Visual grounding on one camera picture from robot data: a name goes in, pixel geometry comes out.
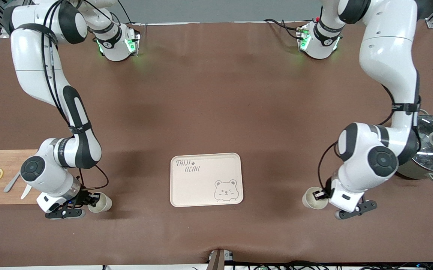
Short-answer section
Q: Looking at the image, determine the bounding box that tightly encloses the cream bear print tray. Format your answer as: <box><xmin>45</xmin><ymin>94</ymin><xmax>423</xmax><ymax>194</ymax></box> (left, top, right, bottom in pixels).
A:
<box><xmin>170</xmin><ymin>153</ymin><xmax>244</xmax><ymax>207</ymax></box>

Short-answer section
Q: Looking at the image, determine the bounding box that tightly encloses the black left arm base cable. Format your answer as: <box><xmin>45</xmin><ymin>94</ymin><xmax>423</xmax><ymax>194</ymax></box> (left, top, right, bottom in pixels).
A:
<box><xmin>264</xmin><ymin>18</ymin><xmax>307</xmax><ymax>41</ymax></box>

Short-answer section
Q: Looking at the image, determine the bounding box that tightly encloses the black right arm base cable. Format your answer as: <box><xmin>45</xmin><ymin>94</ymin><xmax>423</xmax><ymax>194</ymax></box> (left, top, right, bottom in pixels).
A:
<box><xmin>117</xmin><ymin>0</ymin><xmax>137</xmax><ymax>25</ymax></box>

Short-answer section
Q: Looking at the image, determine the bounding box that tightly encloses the grey knife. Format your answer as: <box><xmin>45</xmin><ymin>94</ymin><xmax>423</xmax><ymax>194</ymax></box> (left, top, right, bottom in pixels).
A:
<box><xmin>3</xmin><ymin>171</ymin><xmax>21</xmax><ymax>193</ymax></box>

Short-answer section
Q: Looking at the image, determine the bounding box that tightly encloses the white cup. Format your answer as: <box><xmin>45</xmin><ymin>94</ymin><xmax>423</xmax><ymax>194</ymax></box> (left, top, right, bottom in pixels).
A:
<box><xmin>88</xmin><ymin>192</ymin><xmax>112</xmax><ymax>213</ymax></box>
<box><xmin>302</xmin><ymin>186</ymin><xmax>329</xmax><ymax>209</ymax></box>

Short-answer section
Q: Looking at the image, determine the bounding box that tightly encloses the brown table mat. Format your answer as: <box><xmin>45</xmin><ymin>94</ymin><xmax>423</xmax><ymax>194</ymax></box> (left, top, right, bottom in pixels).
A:
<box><xmin>0</xmin><ymin>21</ymin><xmax>433</xmax><ymax>267</ymax></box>

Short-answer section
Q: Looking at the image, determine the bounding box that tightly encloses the brown camera post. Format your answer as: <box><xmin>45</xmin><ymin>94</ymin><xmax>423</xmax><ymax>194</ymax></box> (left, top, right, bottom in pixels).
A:
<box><xmin>207</xmin><ymin>249</ymin><xmax>226</xmax><ymax>270</ymax></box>

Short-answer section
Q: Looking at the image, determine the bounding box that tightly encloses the black arm base cable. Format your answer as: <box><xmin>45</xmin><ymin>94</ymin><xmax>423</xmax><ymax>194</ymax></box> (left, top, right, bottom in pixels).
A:
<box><xmin>264</xmin><ymin>18</ymin><xmax>307</xmax><ymax>41</ymax></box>
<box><xmin>117</xmin><ymin>0</ymin><xmax>137</xmax><ymax>25</ymax></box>

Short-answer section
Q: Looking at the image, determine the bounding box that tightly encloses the small white device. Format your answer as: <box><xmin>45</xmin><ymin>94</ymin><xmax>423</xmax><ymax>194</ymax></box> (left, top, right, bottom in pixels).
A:
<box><xmin>209</xmin><ymin>250</ymin><xmax>234</xmax><ymax>262</ymax></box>

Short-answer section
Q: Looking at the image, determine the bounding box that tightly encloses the grey-green electric pot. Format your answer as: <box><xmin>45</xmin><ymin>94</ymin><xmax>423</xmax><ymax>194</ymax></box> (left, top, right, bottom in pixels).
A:
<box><xmin>396</xmin><ymin>109</ymin><xmax>433</xmax><ymax>184</ymax></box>

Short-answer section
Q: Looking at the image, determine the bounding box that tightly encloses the wooden cutting board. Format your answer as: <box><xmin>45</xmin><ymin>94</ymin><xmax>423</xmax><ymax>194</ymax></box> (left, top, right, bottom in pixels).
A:
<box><xmin>0</xmin><ymin>149</ymin><xmax>40</xmax><ymax>205</ymax></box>

